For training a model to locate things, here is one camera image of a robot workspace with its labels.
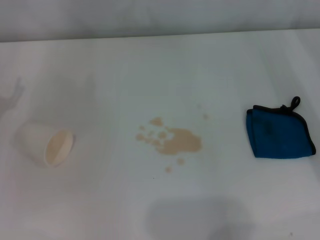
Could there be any brown liquid stain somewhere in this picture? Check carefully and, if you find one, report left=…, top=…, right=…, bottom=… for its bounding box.
left=135, top=103, right=210, bottom=174

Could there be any blue rag with black trim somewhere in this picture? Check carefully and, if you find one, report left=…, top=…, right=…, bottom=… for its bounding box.
left=244, top=96, right=317, bottom=160

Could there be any white paper cup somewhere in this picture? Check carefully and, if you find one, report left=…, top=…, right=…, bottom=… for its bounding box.
left=13, top=121, right=75, bottom=169

